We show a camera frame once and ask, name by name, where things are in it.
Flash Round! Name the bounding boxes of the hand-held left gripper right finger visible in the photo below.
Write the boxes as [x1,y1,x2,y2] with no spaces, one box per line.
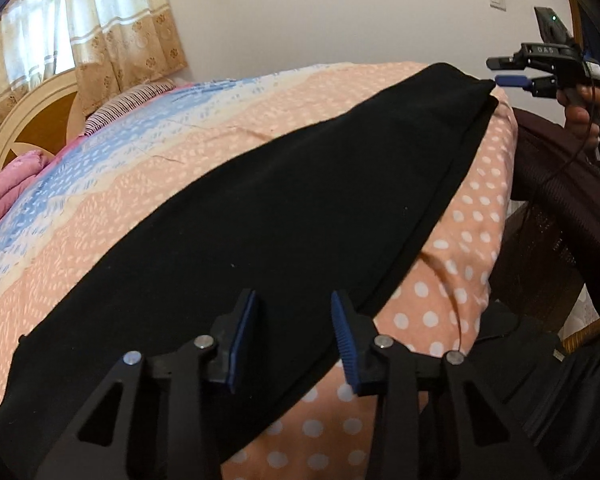
[331,290,556,480]

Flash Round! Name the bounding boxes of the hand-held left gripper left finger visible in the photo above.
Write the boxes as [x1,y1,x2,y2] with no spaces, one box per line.
[35,288,259,480]

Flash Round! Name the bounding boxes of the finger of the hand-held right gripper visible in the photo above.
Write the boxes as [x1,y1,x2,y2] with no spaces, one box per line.
[494,74,559,98]
[486,55,529,71]

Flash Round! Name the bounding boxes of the black pants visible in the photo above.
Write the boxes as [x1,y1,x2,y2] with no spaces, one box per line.
[0,62,501,480]

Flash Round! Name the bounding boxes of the person's right hand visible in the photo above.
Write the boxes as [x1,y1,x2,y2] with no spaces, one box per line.
[555,84,600,155]

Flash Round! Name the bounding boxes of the person's dark maroon clothing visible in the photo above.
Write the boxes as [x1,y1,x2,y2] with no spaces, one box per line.
[509,107,600,321]

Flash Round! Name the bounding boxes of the black cloth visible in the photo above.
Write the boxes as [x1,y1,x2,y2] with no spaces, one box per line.
[472,300,600,480]

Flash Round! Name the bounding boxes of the polka dot striped bed blanket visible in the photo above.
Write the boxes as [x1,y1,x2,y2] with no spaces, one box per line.
[0,61,519,480]

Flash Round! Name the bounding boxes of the rattan chair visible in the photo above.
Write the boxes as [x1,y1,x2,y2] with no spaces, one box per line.
[560,309,600,353]

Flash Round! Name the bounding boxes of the striped pillow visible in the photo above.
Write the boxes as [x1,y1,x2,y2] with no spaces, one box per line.
[82,79,179,137]

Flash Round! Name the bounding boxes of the pink folded blanket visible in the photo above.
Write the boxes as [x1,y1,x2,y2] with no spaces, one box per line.
[0,149,57,239]

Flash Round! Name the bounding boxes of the cream wooden headboard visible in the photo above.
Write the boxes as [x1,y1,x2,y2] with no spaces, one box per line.
[0,67,99,196]

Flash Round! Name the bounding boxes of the beige floral curtain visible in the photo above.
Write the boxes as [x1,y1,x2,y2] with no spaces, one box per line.
[0,0,189,129]

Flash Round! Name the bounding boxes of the wooden door frame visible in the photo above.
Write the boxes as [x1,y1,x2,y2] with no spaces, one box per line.
[567,0,600,68]

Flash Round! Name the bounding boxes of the thin black cable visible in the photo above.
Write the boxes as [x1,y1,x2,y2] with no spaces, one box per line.
[510,127,600,204]

